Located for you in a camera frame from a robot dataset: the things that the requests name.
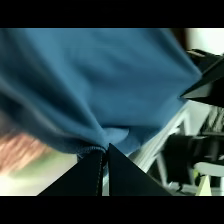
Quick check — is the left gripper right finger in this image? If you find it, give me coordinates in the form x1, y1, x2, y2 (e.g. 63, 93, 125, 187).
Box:
107, 143, 173, 197

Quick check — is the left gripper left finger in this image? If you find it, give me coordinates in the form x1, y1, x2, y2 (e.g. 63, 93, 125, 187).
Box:
37, 147, 108, 197

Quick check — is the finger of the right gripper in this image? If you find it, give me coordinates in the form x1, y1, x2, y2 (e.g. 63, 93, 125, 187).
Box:
179, 55, 224, 109

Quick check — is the blue T-shirt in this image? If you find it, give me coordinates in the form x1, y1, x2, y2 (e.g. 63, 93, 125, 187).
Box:
0, 27, 203, 158

